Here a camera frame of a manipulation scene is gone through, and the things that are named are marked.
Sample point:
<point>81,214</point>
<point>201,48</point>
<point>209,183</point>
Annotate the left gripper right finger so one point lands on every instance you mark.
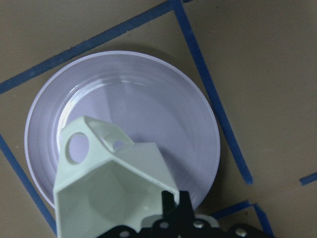
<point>185,209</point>

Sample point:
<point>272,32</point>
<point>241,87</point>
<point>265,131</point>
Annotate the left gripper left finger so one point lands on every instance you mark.
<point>169,207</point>

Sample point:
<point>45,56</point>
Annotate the white faceted cup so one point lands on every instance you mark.
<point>104,179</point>

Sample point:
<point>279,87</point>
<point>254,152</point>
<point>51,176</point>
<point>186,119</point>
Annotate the lilac plate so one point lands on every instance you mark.
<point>151,100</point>

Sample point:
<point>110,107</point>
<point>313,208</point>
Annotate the brown paper table cover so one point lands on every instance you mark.
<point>262,57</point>

